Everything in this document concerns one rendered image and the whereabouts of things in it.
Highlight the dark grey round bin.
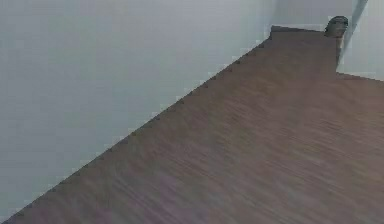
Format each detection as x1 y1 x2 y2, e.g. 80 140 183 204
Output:
323 15 350 39

